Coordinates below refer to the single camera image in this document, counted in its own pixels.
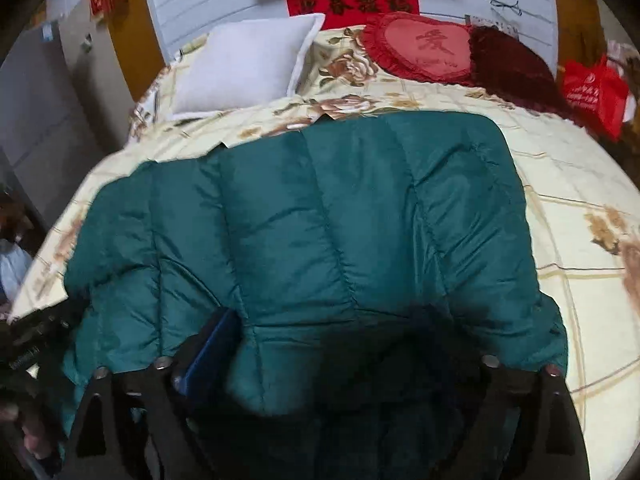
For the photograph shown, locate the red shopping bag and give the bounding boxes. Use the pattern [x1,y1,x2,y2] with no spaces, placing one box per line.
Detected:
[562,55,629,142]

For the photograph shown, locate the white square pillow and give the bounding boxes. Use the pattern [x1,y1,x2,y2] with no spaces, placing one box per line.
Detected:
[171,13,326,120]

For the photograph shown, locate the teal quilted puffer jacket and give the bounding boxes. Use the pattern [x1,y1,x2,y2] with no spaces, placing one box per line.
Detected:
[61,112,568,479]

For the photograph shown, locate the dark red velvet cushion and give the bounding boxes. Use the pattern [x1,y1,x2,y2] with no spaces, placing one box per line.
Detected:
[469,26,572,118]

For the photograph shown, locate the person left hand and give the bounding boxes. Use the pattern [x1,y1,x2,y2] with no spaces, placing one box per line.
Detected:
[0,400,52,460]

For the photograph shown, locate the floral cream bed sheet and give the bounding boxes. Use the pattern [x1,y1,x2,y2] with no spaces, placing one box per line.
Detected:
[11,38,639,479]

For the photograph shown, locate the floral patterned pillow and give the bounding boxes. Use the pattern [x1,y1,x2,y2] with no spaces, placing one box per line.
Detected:
[296,26,380,96]

